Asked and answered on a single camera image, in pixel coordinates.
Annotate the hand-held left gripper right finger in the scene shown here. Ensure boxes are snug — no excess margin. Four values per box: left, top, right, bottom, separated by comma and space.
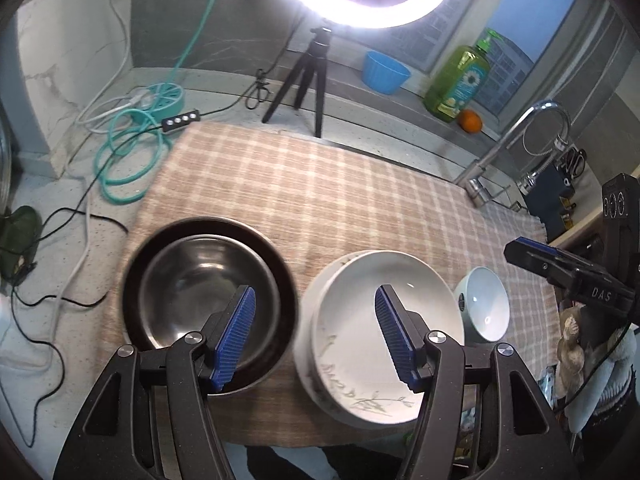
375, 284, 576, 480

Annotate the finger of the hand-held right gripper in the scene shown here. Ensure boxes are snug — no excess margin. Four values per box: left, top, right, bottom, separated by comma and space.
502, 236, 636, 318

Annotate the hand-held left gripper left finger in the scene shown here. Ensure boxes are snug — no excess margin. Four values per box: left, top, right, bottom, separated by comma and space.
52, 284, 257, 480

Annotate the white plate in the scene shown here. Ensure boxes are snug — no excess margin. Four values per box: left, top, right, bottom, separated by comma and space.
312, 250, 468, 428

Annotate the dark brown bowl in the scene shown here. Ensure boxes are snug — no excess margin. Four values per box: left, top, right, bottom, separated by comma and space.
121, 216, 301, 395

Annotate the stainless steel bowl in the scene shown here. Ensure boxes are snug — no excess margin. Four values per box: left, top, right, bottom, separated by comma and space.
137, 234, 281, 371

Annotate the large pink floral plate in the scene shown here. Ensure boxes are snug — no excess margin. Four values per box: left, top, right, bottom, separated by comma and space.
294, 255, 351, 411

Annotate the pale blue ceramic bowl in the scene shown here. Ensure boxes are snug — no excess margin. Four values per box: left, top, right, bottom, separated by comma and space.
452, 266, 511, 345

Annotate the person's right forearm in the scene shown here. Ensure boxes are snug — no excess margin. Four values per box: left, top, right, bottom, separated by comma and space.
555, 307, 640, 433

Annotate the dark blue utensil holder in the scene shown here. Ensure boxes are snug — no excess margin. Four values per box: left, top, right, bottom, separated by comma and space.
520, 147, 588, 233

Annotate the chrome faucet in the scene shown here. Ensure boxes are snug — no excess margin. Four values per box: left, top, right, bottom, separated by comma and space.
452, 101, 573, 208

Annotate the checked beige table mat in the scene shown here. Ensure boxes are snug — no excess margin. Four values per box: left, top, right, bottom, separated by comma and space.
122, 122, 561, 448

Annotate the green dish soap bottle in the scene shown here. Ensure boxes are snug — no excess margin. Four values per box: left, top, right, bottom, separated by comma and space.
424, 27, 503, 123

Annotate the black inline remote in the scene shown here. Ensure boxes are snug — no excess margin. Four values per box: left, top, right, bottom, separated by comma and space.
161, 109, 202, 133

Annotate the dark green plastic object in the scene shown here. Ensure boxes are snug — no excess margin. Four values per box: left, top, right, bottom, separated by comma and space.
0, 205, 43, 281

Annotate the blue plastic basin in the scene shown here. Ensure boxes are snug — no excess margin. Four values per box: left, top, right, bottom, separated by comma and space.
362, 50, 412, 95

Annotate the black tripod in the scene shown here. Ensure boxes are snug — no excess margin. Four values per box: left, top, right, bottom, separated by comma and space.
261, 25, 335, 138

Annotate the white cable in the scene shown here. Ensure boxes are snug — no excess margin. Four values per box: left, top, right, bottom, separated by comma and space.
0, 0, 166, 366

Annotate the teal cable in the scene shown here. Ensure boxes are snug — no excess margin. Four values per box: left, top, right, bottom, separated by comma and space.
95, 0, 231, 206

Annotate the black cable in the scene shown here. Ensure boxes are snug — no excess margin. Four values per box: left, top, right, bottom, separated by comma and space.
0, 67, 271, 448

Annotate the teal cable reel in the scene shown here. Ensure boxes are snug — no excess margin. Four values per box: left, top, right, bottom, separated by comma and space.
135, 82, 186, 123

